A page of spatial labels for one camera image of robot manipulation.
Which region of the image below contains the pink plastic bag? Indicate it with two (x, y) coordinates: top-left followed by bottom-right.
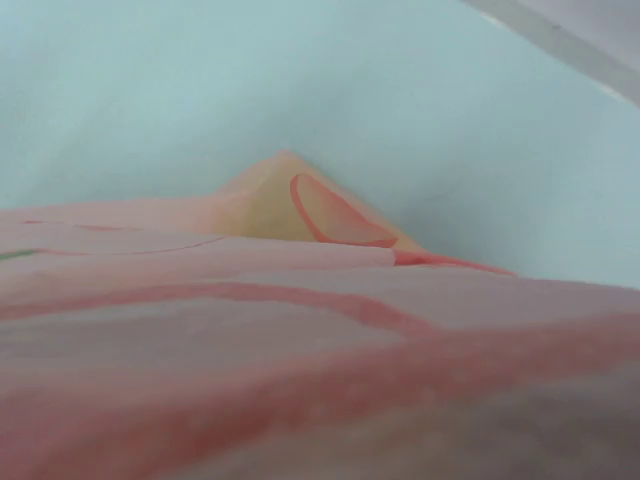
(1, 153), (639, 479)

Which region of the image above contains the aluminium frame rail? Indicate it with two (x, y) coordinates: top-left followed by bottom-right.
(468, 0), (639, 105)

